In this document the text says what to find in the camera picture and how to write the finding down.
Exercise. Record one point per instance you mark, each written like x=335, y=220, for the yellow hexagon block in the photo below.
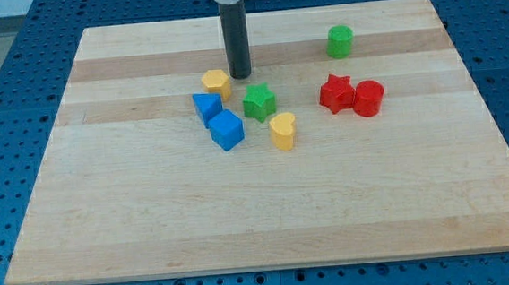
x=217, y=81

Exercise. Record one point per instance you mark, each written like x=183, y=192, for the blue cube block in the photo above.
x=227, y=129

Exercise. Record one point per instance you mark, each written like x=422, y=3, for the yellow heart block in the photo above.
x=283, y=129

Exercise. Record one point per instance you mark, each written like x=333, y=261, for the green star block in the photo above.
x=259, y=101

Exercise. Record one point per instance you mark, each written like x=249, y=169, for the blue triangle block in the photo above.
x=207, y=106

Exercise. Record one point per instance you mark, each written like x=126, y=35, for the red star block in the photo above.
x=337, y=93

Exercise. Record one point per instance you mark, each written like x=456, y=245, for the light wooden board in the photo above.
x=131, y=187

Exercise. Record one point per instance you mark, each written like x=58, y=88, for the red cylinder block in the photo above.
x=368, y=98

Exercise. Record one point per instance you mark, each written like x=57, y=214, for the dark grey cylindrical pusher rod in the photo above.
x=233, y=26

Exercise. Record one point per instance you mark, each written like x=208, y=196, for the green cylinder block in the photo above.
x=339, y=41

